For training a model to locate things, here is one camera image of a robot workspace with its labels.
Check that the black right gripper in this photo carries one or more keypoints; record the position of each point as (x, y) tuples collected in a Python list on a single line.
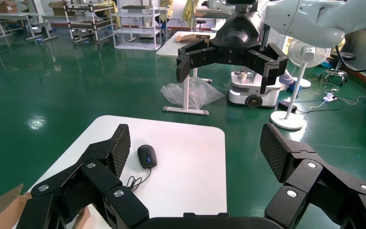
[(238, 34)]

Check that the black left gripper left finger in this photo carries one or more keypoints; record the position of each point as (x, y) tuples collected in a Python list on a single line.
[(75, 189)]

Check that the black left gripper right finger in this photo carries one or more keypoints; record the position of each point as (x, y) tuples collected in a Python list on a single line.
[(328, 196)]

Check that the brown cardboard storage box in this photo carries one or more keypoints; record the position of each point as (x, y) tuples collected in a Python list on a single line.
[(0, 211)]

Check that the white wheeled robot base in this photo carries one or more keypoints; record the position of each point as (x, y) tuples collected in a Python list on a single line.
[(239, 94)]

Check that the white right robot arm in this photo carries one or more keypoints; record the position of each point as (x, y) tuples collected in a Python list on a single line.
[(312, 22)]

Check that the open cardboard box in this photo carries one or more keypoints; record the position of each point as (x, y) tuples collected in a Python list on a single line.
[(58, 9)]

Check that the closed cardboard box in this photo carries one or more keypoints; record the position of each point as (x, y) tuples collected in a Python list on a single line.
[(6, 7)]

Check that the clear plastic bag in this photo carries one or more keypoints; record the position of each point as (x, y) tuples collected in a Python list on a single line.
[(202, 94)]

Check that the flat cardboard piece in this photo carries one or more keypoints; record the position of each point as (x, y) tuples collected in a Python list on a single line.
[(186, 38)]

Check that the white single-leg table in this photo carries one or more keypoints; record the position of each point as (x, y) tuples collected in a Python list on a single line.
[(170, 47)]

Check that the yellow hanging coat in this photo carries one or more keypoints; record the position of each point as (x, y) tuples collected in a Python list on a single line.
[(190, 11)]

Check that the white standing fan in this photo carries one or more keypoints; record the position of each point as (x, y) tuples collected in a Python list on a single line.
[(286, 120)]

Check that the white power strip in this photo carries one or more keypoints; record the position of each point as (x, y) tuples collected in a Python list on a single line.
[(329, 98)]

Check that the white metal shelf rack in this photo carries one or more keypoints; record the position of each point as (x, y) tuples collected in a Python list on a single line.
[(137, 31)]

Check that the black round stool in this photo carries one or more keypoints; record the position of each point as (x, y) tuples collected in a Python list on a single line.
[(342, 56)]

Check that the black and white pipe rack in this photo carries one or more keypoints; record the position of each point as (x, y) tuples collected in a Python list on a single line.
[(88, 25)]

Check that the long grey workbench frame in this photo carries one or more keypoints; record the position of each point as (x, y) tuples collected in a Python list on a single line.
[(12, 15)]

